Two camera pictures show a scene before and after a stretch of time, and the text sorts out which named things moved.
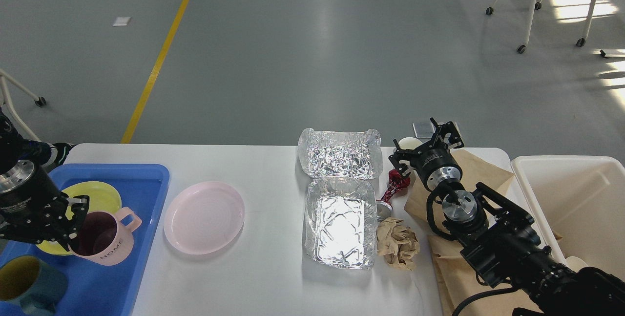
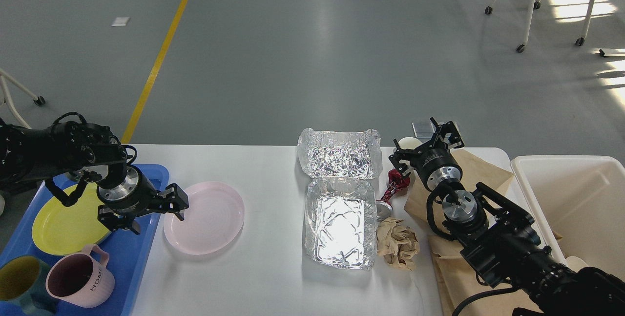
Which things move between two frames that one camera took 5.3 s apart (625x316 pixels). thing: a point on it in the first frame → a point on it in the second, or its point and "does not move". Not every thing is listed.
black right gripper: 434,162 does not move
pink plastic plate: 203,218 does not move
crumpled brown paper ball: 398,244 does not move
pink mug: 106,238 → 77,280
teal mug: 37,287 does not move
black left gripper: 31,209 → 136,196
